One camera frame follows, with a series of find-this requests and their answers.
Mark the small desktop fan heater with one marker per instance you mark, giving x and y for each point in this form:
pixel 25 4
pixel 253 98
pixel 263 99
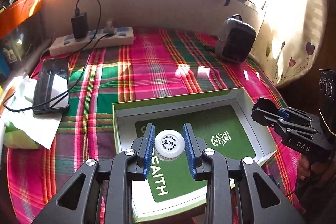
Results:
pixel 235 39

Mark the small white round jar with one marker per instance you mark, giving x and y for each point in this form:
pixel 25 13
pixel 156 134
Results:
pixel 169 145

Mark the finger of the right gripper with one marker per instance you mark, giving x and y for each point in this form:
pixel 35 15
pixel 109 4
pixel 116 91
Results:
pixel 297 116
pixel 286 130

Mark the green tissue pack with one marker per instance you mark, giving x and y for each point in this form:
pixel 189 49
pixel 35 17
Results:
pixel 24 129

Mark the white power strip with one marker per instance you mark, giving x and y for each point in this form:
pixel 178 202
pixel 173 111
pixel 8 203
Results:
pixel 123 36

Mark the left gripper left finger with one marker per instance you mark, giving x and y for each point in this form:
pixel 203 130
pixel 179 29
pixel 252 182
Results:
pixel 102 186

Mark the green shallow cardboard box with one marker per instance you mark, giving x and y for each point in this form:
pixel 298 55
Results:
pixel 222 118

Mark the heart pattern curtain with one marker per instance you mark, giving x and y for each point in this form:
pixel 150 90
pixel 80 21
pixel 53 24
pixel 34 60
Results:
pixel 290 38

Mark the plaid tablecloth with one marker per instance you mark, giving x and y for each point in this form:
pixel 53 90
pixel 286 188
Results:
pixel 160 63

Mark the black round disc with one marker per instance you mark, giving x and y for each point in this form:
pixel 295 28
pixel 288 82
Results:
pixel 266 105

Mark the person's right hand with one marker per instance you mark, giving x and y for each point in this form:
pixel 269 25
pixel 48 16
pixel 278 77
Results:
pixel 304 168

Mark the black charger adapter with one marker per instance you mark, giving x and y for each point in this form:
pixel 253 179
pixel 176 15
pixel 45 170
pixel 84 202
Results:
pixel 79 24

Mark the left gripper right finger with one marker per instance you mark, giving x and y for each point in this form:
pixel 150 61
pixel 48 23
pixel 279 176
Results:
pixel 258 198

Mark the black smartphone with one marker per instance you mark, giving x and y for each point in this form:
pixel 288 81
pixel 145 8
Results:
pixel 50 95

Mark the orange planter tray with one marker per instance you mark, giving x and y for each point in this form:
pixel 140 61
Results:
pixel 17 13

